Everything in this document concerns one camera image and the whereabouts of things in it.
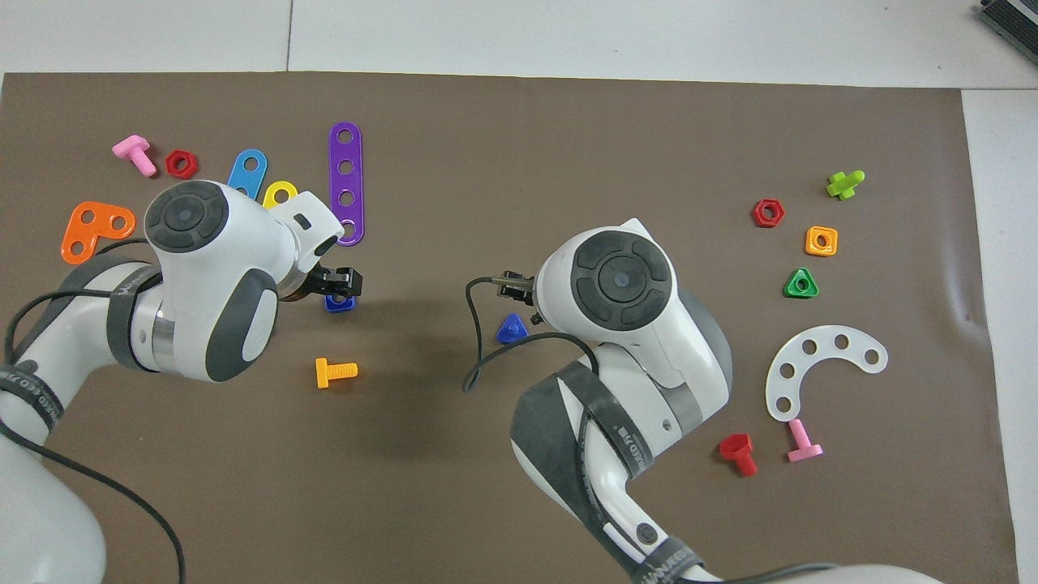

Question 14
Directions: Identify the lime cross-head bolt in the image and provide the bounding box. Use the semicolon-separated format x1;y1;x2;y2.
826;170;866;201

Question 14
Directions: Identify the orange L-shaped plate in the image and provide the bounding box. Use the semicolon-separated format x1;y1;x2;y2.
61;201;137;266

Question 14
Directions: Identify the purple four-hole plate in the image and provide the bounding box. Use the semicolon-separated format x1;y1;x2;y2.
328;122;366;247

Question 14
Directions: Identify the white curved perforated plate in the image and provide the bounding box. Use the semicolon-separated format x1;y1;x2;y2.
765;325;890;423

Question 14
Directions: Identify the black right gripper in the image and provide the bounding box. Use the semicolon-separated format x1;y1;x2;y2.
501;271;539;309

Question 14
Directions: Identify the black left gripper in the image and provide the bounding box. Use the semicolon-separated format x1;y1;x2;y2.
278;261;364;304

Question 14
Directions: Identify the green triangular nut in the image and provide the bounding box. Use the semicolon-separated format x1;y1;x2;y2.
783;267;820;300

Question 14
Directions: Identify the blue two-hole plate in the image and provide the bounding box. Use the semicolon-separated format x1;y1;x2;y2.
226;148;268;200

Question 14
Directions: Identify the brown table mat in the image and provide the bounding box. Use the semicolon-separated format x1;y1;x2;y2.
0;71;1019;584

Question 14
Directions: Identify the red plastic bolt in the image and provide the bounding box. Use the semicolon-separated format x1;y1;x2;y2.
718;433;759;478

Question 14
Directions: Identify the dark grey ribbed device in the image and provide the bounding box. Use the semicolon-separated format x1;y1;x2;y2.
976;0;1038;46

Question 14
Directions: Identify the pink plastic bolt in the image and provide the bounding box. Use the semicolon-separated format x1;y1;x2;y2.
112;135;158;178
786;419;825;464

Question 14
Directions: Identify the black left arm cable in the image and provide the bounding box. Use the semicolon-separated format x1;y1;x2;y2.
0;236;187;584

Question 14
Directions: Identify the orange plastic bolt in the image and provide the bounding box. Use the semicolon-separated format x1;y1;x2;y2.
315;357;359;390

